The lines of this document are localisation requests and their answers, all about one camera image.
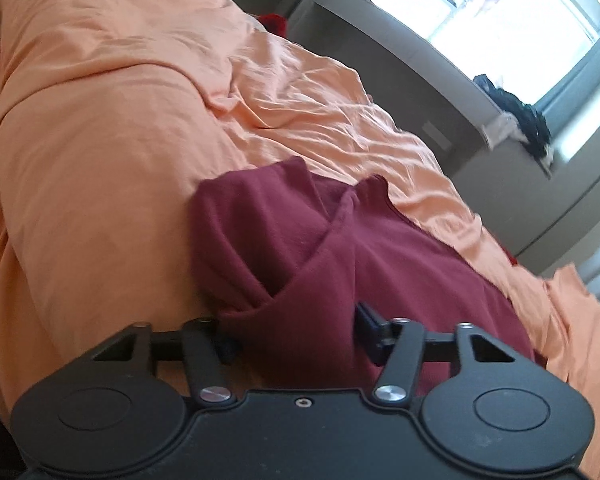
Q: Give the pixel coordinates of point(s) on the orange duvet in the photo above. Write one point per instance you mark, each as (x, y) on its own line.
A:
(130, 135)

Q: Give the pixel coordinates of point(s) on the window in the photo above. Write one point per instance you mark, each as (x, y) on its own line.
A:
(510, 15)

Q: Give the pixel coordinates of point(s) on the grey window seat desk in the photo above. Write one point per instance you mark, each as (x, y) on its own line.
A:
(430, 100)

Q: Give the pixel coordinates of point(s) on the maroon long-sleeved shirt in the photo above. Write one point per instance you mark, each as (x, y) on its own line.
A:
(305, 260)

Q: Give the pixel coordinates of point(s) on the orange pillow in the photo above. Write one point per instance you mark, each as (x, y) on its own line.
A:
(580, 305)

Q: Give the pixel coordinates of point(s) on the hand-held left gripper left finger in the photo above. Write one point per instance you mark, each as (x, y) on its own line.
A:
(200, 355)

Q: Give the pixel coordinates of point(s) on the pile of dark clothes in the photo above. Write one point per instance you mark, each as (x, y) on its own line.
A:
(525, 115)

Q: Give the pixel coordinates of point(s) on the white cloth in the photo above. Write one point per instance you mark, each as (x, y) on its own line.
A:
(502, 130)

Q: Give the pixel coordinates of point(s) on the white wall socket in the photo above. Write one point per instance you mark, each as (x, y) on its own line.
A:
(437, 136)

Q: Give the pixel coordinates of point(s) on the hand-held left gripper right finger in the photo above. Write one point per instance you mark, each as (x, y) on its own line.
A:
(370, 332)

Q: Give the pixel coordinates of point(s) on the red fuzzy thing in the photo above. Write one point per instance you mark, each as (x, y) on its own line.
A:
(274, 22)

